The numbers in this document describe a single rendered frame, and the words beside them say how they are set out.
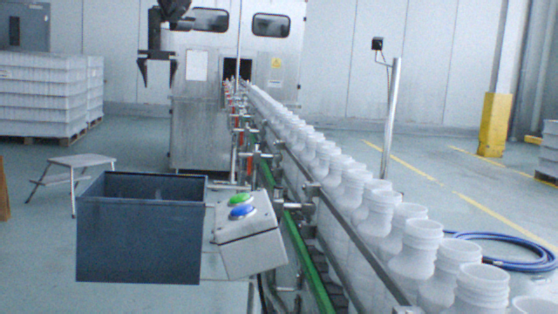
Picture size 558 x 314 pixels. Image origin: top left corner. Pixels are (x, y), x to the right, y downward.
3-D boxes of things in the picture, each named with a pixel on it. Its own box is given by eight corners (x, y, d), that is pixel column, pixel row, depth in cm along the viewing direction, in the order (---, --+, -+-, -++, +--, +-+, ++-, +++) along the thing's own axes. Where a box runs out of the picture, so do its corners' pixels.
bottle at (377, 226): (341, 309, 68) (355, 186, 65) (384, 309, 69) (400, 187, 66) (355, 332, 62) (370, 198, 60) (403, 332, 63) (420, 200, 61)
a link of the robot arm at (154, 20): (143, 4, 136) (156, 4, 133) (164, 7, 141) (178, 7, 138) (143, 31, 137) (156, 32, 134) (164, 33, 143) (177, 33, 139)
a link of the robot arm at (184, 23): (164, -20, 131) (178, 8, 129) (199, -14, 140) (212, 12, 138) (141, 10, 139) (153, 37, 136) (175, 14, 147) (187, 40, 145)
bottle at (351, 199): (339, 269, 81) (350, 166, 79) (375, 281, 78) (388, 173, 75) (320, 281, 77) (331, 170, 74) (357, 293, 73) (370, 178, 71)
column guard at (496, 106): (506, 158, 900) (515, 94, 881) (484, 157, 895) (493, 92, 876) (493, 154, 938) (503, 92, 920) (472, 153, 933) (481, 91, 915)
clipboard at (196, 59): (207, 81, 541) (208, 50, 535) (184, 79, 538) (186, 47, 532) (207, 81, 544) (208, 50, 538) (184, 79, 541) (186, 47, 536)
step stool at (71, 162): (71, 193, 473) (71, 147, 466) (119, 207, 443) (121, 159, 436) (23, 202, 433) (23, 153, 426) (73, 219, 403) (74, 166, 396)
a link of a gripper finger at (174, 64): (153, 86, 143) (153, 51, 142) (180, 88, 144) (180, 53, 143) (149, 88, 137) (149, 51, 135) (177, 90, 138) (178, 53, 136)
